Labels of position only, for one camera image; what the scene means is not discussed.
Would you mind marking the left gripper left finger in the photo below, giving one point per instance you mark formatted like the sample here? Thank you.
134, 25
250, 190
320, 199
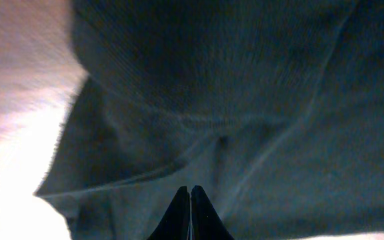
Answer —
174, 224

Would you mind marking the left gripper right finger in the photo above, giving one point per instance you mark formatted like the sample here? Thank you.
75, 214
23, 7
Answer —
205, 221

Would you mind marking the black t-shirt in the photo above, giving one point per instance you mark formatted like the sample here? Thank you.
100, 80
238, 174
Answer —
275, 108

